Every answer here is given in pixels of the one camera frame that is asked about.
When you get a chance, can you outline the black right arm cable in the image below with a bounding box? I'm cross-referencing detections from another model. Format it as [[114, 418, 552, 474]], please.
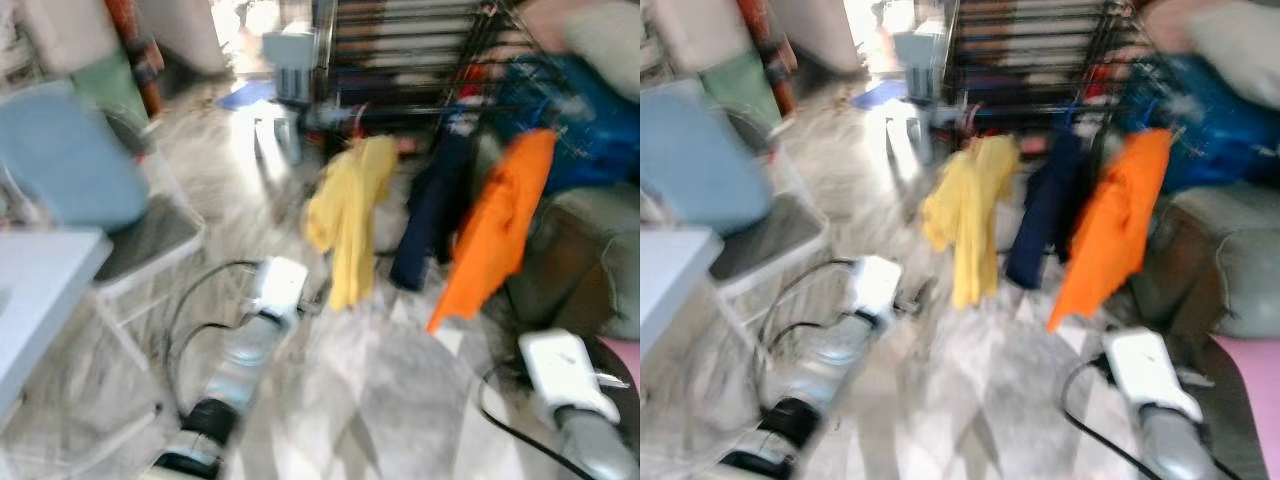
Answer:
[[478, 362, 596, 480], [1060, 358, 1166, 480]]

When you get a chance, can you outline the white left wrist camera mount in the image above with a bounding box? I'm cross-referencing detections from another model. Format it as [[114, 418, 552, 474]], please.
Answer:
[[248, 255, 311, 319], [848, 255, 906, 321]]

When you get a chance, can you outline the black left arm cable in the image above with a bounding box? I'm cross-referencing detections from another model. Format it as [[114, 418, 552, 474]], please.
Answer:
[[170, 322, 241, 401], [755, 260, 861, 401], [165, 260, 263, 416], [765, 320, 836, 361]]

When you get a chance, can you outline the beige pillow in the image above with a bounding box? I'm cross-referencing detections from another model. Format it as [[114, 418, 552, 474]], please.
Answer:
[[520, 0, 641, 76], [1140, 0, 1280, 101]]

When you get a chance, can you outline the orange shirt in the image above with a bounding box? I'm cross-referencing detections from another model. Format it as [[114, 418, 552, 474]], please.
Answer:
[[1045, 128, 1176, 333], [427, 128, 559, 334]]

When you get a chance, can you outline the navy blue garment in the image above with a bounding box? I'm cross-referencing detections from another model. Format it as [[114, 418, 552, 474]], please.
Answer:
[[1005, 128, 1091, 291], [388, 125, 479, 293]]

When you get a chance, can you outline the white folding table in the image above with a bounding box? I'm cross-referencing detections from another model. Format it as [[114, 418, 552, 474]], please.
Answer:
[[0, 228, 113, 421], [640, 228, 723, 356]]

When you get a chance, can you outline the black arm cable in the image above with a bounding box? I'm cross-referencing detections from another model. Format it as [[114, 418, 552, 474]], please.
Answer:
[[165, 260, 263, 416], [765, 320, 836, 361], [1060, 358, 1166, 480], [755, 260, 861, 401], [170, 322, 241, 401], [478, 362, 596, 480]]

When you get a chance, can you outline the grey folding chair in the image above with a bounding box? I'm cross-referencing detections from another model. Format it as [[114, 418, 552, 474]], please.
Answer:
[[90, 150, 206, 371], [710, 150, 831, 301]]

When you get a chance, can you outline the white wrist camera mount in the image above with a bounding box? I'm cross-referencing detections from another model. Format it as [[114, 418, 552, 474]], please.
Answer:
[[248, 255, 311, 319], [518, 328, 621, 426], [848, 255, 906, 321], [1103, 328, 1206, 426]]

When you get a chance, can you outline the yellow shirt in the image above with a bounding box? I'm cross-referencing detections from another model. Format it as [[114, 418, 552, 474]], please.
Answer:
[[920, 135, 1021, 311], [303, 135, 401, 311]]

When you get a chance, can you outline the blue floor mat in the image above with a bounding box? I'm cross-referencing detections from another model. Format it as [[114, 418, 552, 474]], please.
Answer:
[[850, 80, 906, 111], [215, 80, 276, 111]]

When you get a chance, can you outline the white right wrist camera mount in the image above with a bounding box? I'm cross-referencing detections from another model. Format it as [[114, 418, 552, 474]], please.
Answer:
[[1103, 328, 1206, 426], [518, 328, 621, 426]]

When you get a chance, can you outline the blue suitcase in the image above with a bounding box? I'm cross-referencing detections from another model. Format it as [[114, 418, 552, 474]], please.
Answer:
[[1120, 55, 1280, 196], [500, 55, 641, 196]]

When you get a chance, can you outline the pale blue child chair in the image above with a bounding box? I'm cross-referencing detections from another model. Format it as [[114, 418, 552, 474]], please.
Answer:
[[893, 28, 946, 166], [260, 28, 319, 166]]

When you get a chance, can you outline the grey green sofa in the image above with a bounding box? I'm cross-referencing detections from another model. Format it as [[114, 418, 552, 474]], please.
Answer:
[[1130, 185, 1280, 341], [505, 185, 641, 341]]

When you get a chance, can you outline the black metal drying rack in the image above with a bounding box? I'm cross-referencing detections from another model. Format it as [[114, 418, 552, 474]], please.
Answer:
[[305, 0, 581, 136], [935, 0, 1191, 136]]

